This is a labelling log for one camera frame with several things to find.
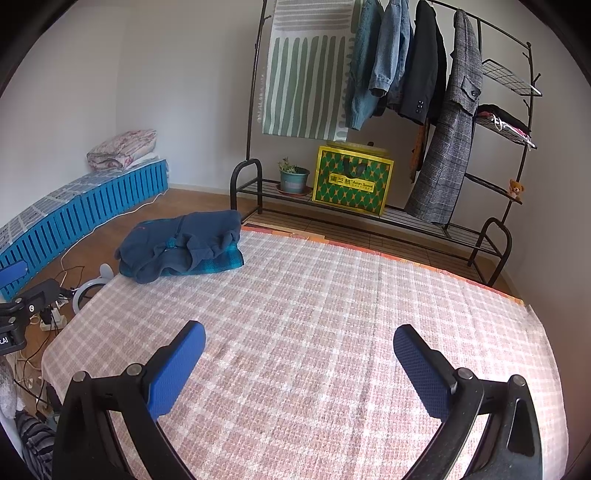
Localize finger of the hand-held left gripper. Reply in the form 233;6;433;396
16;279;61;319
0;261;29;291

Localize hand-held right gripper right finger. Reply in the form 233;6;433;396
392;324;541;480

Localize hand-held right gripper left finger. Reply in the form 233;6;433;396
55;320;207;480

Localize teal plaid fleece garment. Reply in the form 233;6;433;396
120;244;245;278

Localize black metal clothes rack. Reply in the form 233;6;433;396
230;0;543;288

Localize folded dark clothes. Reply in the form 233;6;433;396
475;105;536;139

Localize white power strip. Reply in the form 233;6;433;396
39;305;65;330

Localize white lace cloth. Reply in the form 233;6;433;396
0;360;19;416

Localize grey patterned mat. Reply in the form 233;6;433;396
0;159;160;250

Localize blue slatted platform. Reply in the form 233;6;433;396
0;159;169;301

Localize person's striped pants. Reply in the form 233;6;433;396
14;410;58;480

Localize pink plaid blanket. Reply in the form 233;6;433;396
41;226;568;480

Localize navy fleece garment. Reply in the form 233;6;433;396
115;210;243;284

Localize floral folded quilt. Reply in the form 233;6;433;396
87;129;158;172

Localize yellow green patterned box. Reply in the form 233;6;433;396
312;143;395;217

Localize orange patterned scarf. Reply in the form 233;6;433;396
409;122;428;183

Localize grey plaid coat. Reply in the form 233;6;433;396
405;9;485;224

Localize potted plant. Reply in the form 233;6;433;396
276;157;311;195

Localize black jacket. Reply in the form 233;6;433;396
399;0;448;125

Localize teal denim jacket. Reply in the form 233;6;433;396
346;0;386;131

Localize green striped hanging cloth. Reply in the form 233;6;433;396
261;0;363;141

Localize blue denim jacket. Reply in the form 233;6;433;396
369;0;414;112

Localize white ring light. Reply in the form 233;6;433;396
71;263;114;315

